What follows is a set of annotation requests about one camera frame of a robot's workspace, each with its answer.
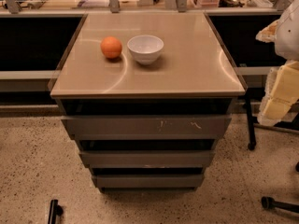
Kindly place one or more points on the grey middle drawer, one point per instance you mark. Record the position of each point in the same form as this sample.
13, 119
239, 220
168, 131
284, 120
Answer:
147, 159

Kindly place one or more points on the grey drawer cabinet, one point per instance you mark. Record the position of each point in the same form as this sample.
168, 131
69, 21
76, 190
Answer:
193, 76

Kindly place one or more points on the grey drawer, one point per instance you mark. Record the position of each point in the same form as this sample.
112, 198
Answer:
147, 159
146, 127
147, 181

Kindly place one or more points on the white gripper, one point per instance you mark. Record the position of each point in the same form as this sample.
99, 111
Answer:
289, 36

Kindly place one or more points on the grey bottom drawer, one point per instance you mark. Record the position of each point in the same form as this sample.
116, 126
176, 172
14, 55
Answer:
147, 181

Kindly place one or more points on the black stand leg with caster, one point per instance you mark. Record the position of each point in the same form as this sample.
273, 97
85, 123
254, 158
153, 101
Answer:
283, 126

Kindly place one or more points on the grey top drawer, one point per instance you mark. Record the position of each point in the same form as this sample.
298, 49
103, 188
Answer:
146, 127

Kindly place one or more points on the black caster leg right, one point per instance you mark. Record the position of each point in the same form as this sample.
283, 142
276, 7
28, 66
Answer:
269, 203

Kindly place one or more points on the orange fruit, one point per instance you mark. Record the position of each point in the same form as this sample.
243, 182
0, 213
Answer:
111, 47

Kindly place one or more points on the white bowl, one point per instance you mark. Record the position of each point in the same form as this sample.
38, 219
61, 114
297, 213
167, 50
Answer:
145, 49

